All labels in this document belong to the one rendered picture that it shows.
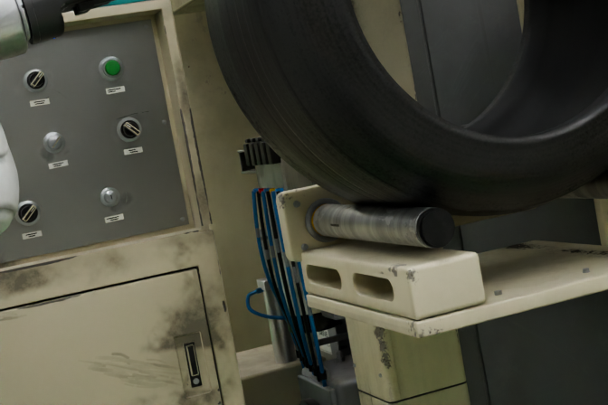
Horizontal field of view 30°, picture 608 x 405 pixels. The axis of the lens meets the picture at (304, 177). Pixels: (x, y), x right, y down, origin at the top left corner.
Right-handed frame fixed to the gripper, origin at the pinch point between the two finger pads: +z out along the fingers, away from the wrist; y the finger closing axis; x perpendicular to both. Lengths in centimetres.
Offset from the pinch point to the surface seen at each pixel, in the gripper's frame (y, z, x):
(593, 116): -12.5, 35.6, 30.3
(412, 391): 26, 19, 64
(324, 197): 23.1, 14.2, 33.0
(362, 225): 4.6, 11.2, 35.4
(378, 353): 26, 16, 57
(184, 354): 52, -6, 52
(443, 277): -11.4, 12.3, 41.3
